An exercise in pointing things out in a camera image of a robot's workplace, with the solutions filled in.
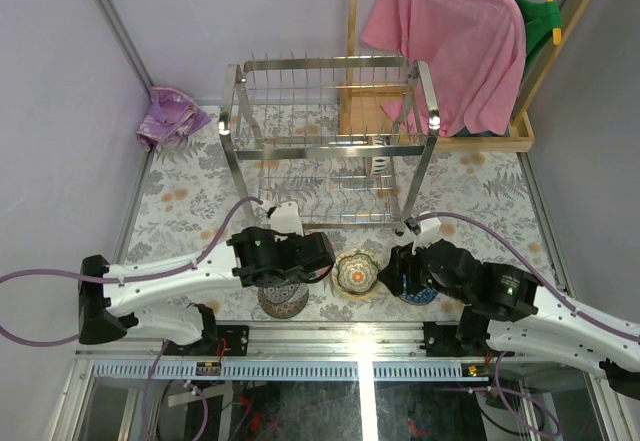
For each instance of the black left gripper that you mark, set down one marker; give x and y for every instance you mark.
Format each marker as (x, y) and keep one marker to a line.
(310, 252)

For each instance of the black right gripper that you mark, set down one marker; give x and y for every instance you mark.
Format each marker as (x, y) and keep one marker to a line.
(400, 262)

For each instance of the blue triangle patterned bowl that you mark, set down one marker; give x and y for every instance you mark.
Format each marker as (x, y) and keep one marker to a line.
(421, 298)

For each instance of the black white patterned bowl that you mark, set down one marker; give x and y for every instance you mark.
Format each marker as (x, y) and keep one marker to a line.
(283, 302)

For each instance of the striped white bowl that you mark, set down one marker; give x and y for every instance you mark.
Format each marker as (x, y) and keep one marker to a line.
(376, 165)

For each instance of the steel two-tier dish rack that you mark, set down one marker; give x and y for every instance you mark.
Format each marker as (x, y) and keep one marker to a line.
(279, 131)

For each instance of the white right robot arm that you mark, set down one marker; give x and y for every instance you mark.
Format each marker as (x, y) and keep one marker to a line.
(506, 309)

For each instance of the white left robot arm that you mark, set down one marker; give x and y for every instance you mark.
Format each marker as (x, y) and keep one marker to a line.
(116, 301)

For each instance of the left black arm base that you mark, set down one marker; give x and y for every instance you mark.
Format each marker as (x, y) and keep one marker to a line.
(231, 341)

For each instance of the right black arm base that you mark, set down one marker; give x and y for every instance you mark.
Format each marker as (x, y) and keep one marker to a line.
(461, 340)

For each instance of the yellow rimmed floral bowl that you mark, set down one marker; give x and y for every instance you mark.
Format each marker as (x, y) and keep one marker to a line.
(355, 273)

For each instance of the wooden clothes stand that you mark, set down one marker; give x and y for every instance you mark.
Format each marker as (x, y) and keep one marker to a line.
(356, 102)

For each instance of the purple crumpled cloth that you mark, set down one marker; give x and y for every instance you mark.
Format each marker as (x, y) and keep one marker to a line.
(172, 116)

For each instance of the pink t-shirt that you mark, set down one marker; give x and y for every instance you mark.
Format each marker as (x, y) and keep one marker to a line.
(475, 50)

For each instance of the green t-shirt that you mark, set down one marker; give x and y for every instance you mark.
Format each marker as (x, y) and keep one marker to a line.
(543, 23)

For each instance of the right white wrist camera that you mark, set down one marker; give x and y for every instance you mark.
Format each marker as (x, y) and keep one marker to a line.
(426, 232)

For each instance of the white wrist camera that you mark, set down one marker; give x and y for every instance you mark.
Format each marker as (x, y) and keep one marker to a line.
(426, 232)
(284, 218)

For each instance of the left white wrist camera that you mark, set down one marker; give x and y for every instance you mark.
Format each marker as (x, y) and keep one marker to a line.
(284, 218)

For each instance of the aluminium rail frame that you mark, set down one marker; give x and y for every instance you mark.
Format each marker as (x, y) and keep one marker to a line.
(289, 350)

